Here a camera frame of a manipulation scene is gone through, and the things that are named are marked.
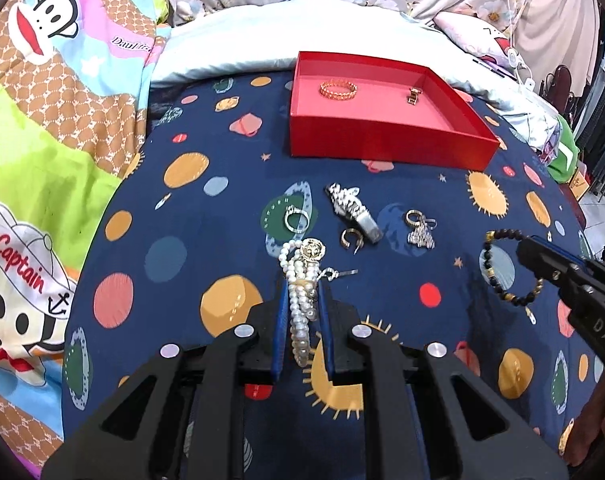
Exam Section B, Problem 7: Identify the cartoon monkey blanket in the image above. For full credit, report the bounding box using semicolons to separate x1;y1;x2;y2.
0;0;169;466

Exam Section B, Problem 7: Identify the black bead bracelet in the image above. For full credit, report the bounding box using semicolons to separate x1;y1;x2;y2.
482;229;545;325

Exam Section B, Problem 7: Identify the pale pink curtain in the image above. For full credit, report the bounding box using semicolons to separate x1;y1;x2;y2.
512;0;605;83

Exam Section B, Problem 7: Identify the white printed pillow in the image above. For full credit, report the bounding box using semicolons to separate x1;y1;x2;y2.
432;9;522;70

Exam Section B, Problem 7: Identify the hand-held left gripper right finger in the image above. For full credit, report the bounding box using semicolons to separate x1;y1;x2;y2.
315;279;570;480

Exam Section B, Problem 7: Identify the white cable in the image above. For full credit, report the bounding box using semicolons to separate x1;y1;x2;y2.
501;0;537;87

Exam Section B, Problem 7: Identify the gold chain bracelet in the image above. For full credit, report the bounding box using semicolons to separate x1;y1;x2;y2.
319;80;358;102

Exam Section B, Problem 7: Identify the navy planet print blanket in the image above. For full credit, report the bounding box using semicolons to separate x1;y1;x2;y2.
61;67;605;480

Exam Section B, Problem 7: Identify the gold hoop earring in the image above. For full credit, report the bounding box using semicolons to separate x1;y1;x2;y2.
339;228;366;250

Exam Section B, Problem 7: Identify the dark metal chair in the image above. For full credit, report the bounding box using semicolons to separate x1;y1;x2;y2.
538;64;590;117

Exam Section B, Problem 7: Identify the red jewelry box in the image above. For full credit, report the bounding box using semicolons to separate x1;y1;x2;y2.
288;51;501;172

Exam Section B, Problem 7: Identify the pale blue quilt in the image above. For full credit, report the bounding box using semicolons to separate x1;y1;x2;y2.
150;0;563;151

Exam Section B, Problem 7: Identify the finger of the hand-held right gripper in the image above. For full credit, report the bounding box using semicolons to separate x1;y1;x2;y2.
515;240;579;287
529;236;592;272

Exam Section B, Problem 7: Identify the silver rhinestone hair clip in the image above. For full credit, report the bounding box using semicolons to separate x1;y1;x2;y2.
325;182;385;244

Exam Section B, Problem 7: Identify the green cloth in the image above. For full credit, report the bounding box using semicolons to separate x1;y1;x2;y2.
546;114;581;184

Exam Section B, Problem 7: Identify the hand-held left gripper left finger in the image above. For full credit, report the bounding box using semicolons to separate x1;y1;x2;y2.
40;278;290;480

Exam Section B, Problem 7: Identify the white pearl necklace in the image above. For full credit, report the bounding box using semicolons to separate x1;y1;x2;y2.
281;239;359;367

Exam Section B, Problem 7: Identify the silver rhinestone pendant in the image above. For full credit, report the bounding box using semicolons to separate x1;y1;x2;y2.
407;217;439;250

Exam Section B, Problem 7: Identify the silver ring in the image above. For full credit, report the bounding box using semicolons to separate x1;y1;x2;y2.
284;206;311;234

